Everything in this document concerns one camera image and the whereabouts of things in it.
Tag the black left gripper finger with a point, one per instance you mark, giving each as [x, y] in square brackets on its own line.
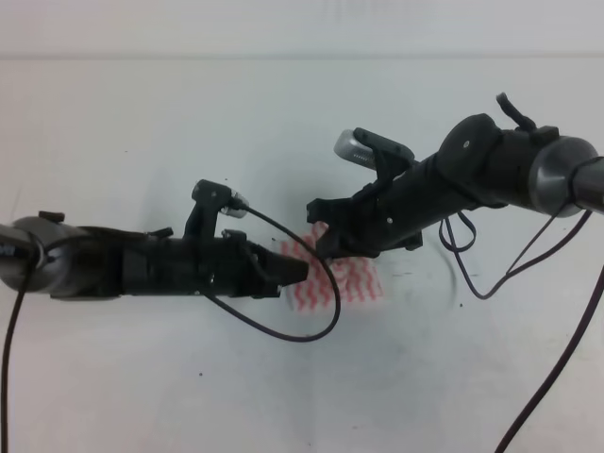
[279, 269]

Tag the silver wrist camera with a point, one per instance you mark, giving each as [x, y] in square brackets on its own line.
[387, 158]
[210, 199]

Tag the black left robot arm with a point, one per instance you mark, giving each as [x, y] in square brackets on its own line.
[40, 254]

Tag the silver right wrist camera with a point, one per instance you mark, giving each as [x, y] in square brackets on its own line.
[387, 158]

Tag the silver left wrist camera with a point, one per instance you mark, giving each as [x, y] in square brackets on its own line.
[210, 199]

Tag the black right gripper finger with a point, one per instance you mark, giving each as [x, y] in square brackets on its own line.
[331, 245]
[340, 211]

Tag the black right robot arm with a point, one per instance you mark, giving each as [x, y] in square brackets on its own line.
[478, 165]

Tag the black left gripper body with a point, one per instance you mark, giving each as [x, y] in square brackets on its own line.
[229, 265]

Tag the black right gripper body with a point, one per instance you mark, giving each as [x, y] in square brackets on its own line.
[394, 216]

